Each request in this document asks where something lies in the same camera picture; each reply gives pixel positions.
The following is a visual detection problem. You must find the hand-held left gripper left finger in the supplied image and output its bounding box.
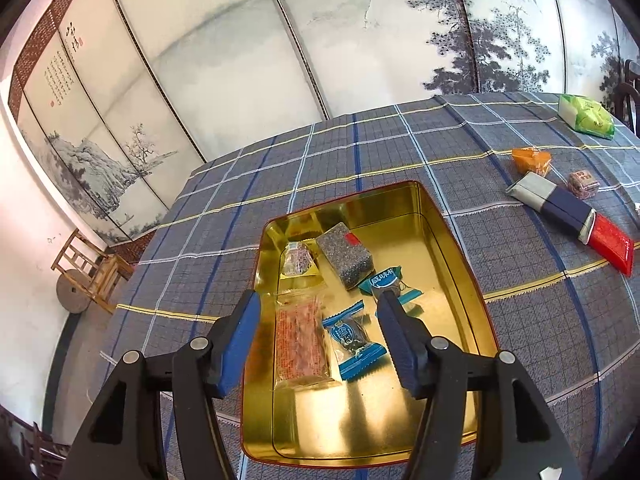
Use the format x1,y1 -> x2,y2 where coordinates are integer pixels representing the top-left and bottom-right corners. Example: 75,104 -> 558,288
59,289 -> 263,480

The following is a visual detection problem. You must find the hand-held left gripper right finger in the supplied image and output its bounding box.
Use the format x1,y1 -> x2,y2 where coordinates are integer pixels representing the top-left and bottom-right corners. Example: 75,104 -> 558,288
375,290 -> 583,480

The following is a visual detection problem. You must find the blue candy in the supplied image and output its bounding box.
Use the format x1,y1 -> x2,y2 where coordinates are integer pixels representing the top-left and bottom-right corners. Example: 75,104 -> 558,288
359,265 -> 423,317
321,300 -> 387,381

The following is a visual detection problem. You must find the long clear orange snack packet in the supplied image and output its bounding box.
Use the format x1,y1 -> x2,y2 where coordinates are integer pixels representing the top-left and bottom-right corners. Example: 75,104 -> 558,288
274,294 -> 342,391

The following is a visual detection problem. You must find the gold metal tin tray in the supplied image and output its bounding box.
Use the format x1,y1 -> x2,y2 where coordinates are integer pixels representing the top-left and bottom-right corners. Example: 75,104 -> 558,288
239,180 -> 501,465

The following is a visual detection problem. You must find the grey sesame bar packet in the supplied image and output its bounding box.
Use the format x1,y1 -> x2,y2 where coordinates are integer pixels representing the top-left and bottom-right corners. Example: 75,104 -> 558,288
315,222 -> 375,292

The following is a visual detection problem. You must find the small clear snack packet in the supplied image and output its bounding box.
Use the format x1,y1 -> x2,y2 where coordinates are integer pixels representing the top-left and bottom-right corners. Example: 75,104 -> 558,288
280,241 -> 323,277

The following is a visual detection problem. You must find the light wooden chair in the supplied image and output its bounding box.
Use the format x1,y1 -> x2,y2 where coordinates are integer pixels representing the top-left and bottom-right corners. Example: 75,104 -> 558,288
51,229 -> 135,315

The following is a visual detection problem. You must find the round stone wheel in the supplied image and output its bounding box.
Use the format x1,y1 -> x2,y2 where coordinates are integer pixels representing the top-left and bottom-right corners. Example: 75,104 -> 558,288
54,270 -> 83,314

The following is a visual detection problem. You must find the navy and silver snack packet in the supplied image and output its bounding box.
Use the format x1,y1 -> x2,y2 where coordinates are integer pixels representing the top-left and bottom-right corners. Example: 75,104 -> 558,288
505,171 -> 598,245

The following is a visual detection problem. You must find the dark wooden carved furniture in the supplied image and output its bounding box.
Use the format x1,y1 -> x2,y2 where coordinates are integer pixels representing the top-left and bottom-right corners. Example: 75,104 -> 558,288
0,405 -> 71,480

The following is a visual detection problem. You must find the red snack packet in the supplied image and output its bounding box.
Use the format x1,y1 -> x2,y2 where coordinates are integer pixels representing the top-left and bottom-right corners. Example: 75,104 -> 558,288
587,215 -> 636,277

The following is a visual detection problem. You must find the brown cube snack packet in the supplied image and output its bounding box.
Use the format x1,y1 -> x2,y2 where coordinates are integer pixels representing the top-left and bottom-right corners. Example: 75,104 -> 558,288
566,171 -> 600,200

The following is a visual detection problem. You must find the green tissue pack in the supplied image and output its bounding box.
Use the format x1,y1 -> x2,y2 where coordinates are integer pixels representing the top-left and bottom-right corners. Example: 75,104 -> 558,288
557,94 -> 615,140

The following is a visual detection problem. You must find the ink landscape folding screen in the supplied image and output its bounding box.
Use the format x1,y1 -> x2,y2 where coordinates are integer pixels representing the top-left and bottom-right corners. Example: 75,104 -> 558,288
7,0 -> 640,243

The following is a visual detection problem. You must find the dark wooden armchair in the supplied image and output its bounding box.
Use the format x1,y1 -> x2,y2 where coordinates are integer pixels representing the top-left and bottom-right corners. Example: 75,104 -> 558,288
614,59 -> 640,136

